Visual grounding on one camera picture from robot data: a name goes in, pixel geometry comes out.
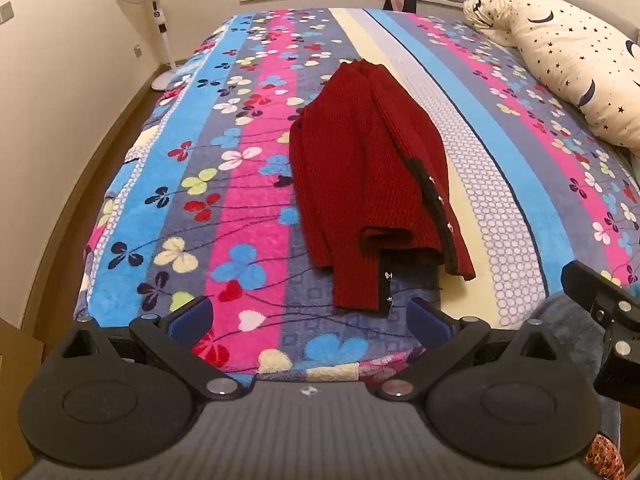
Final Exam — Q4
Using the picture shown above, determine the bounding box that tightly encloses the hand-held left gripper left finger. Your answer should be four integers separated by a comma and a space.
47, 296, 242, 402

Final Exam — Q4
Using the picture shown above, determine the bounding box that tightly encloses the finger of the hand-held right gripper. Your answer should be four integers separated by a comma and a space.
561, 260, 640, 358

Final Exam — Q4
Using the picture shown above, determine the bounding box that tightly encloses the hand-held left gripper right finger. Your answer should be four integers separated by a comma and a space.
372, 297, 571, 402

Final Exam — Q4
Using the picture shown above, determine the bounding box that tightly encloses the red knit sweater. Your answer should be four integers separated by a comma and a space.
289, 58, 477, 317

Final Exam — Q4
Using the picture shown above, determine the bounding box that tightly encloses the dark cloth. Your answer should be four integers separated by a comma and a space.
527, 294, 628, 441

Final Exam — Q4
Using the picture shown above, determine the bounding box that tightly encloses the orange patterned clothing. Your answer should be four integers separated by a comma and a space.
582, 434, 627, 480

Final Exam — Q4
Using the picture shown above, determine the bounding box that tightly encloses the floral striped blanket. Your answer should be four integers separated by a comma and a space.
74, 7, 640, 386

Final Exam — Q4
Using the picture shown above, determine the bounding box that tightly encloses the wooden furniture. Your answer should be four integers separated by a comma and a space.
0, 317, 46, 480

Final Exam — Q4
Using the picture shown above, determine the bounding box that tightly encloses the star and moon print pillow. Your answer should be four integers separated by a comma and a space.
462, 0, 640, 153

